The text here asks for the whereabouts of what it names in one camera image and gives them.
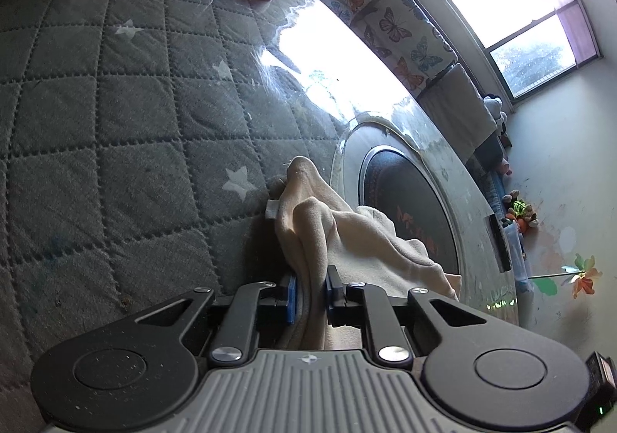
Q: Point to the black remote control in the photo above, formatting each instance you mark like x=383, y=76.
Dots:
x=500, y=242

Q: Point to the colourful pinwheel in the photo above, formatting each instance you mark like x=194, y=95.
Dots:
x=583, y=278

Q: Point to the clear plastic storage box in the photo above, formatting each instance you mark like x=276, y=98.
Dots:
x=516, y=257

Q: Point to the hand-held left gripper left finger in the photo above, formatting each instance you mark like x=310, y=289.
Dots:
x=290, y=300

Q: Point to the beige long-sleeve shirt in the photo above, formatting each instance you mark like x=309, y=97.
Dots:
x=337, y=240

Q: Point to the small black device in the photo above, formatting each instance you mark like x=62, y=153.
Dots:
x=600, y=384

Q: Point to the panda plush toy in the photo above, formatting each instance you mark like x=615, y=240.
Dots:
x=495, y=112

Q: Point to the grey cushion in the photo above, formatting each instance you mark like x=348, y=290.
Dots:
x=458, y=112

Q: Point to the pile of small plush toys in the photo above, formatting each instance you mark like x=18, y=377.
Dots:
x=519, y=212

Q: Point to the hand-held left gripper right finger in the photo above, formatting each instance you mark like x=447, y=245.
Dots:
x=329, y=300

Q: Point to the pink plush toy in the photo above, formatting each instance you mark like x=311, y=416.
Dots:
x=504, y=166

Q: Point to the grey quilted star tablecloth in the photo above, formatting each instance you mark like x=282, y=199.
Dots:
x=120, y=134

